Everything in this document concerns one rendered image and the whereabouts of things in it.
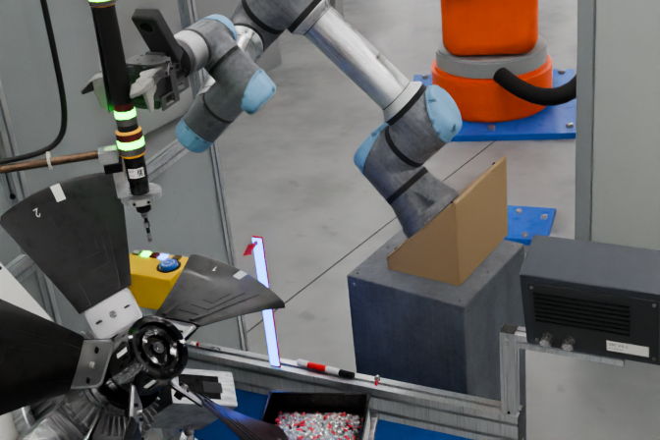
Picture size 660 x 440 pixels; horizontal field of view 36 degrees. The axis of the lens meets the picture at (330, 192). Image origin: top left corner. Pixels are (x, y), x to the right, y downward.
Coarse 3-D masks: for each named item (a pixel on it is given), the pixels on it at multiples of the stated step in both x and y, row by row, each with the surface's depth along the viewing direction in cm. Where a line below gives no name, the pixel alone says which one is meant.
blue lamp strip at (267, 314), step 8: (256, 240) 214; (256, 248) 215; (256, 256) 216; (256, 264) 217; (264, 264) 216; (264, 272) 217; (264, 280) 218; (264, 312) 222; (264, 320) 223; (272, 320) 222; (272, 328) 223; (272, 336) 224; (272, 344) 225; (272, 352) 226; (272, 360) 227
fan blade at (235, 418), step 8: (192, 392) 186; (200, 400) 180; (208, 400) 186; (208, 408) 178; (216, 408) 181; (224, 408) 189; (216, 416) 178; (224, 416) 180; (232, 416) 184; (240, 416) 190; (248, 416) 195; (232, 424) 180; (240, 424) 183; (248, 424) 188; (256, 424) 192; (264, 424) 195; (272, 424) 198; (240, 432) 179; (248, 432) 182; (256, 432) 186; (264, 432) 190; (272, 432) 194; (280, 432) 196
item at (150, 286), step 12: (132, 264) 233; (144, 264) 232; (156, 264) 231; (180, 264) 230; (132, 276) 229; (144, 276) 228; (156, 276) 227; (168, 276) 226; (132, 288) 231; (144, 288) 229; (156, 288) 228; (168, 288) 226; (144, 300) 231; (156, 300) 229
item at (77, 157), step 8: (88, 152) 169; (96, 152) 169; (32, 160) 168; (40, 160) 168; (56, 160) 168; (64, 160) 168; (72, 160) 169; (80, 160) 169; (0, 168) 167; (8, 168) 167; (16, 168) 167; (24, 168) 168; (32, 168) 168
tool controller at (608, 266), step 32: (544, 256) 186; (576, 256) 184; (608, 256) 183; (640, 256) 181; (544, 288) 183; (576, 288) 181; (608, 288) 178; (640, 288) 176; (544, 320) 189; (576, 320) 186; (608, 320) 182; (640, 320) 179; (608, 352) 188; (640, 352) 185
